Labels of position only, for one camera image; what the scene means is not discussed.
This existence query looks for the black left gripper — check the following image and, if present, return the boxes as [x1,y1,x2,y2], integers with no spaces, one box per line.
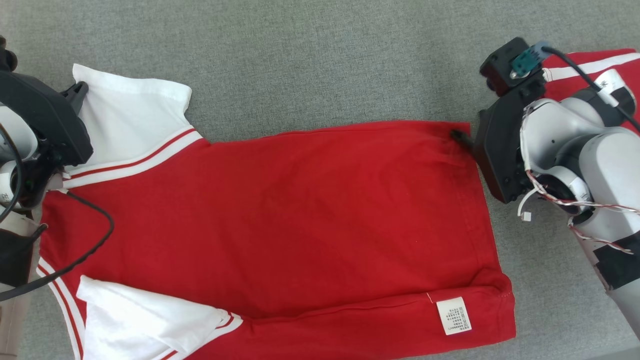
[0,70,95,168]

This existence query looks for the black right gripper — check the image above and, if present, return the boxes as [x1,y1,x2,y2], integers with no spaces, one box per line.
[449,79,546,204]

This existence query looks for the red shorts white side stripe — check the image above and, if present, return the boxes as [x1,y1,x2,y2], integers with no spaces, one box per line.
[542,48,640,134]

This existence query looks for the red jersey white sleeves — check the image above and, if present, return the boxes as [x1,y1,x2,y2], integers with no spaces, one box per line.
[35,63,517,360]

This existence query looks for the grey fabric sofa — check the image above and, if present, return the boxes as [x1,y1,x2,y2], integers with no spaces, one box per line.
[0,0,640,360]

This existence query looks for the red white twisted wires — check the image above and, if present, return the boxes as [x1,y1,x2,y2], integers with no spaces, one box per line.
[517,100,640,257]

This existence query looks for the black right cable teal plug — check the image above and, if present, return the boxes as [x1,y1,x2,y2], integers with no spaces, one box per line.
[509,40,640,134]

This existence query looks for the black cable teal plug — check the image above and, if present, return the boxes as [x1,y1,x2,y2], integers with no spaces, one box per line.
[0,122,115,302]
[509,40,640,134]

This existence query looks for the black left cable teal plug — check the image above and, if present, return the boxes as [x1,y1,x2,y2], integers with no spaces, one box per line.
[0,122,115,302]

